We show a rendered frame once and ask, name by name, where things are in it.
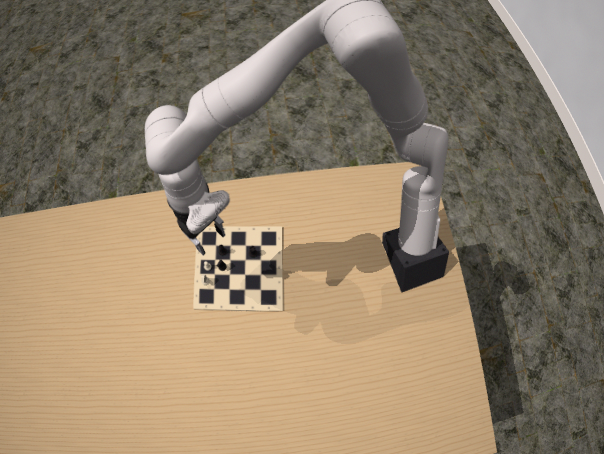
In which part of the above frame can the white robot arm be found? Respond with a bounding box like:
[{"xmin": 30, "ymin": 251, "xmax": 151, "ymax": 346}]
[{"xmin": 145, "ymin": 0, "xmax": 448, "ymax": 255}]

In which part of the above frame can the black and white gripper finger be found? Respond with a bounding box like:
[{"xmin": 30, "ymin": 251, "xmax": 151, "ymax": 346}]
[
  {"xmin": 214, "ymin": 216, "xmax": 226, "ymax": 237},
  {"xmin": 189, "ymin": 238, "xmax": 206, "ymax": 256}
]

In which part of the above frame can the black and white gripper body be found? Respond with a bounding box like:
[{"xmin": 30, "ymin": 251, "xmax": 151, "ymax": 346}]
[{"xmin": 165, "ymin": 174, "xmax": 230, "ymax": 239}]

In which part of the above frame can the chessboard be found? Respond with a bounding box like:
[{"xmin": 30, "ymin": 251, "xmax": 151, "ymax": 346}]
[{"xmin": 193, "ymin": 226, "xmax": 283, "ymax": 311}]

